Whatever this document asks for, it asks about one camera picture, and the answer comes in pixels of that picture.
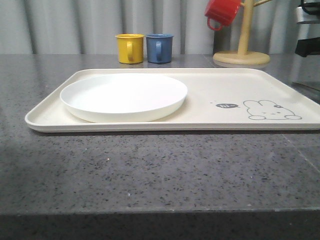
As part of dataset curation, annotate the white round plate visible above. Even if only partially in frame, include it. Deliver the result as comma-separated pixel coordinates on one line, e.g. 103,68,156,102
60,73,188,123

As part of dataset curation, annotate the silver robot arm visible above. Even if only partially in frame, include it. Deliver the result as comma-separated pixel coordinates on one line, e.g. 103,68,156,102
295,0,320,58

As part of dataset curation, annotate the cream rabbit serving tray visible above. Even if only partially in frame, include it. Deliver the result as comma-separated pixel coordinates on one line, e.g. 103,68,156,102
25,68,320,133

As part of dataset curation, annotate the blue mug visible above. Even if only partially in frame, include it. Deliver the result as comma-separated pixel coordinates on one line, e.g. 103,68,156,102
146,33,174,64

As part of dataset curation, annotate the yellow mug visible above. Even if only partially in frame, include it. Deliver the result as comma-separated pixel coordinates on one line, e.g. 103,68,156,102
115,33,145,64

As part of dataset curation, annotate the wooden mug tree stand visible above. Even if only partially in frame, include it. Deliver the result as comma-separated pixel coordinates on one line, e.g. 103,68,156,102
213,0,270,65

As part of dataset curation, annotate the red mug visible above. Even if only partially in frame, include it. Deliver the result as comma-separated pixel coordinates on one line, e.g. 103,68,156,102
204,0,242,31

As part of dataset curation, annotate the grey curtain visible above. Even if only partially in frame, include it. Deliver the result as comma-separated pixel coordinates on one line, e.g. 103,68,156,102
0,0,320,56

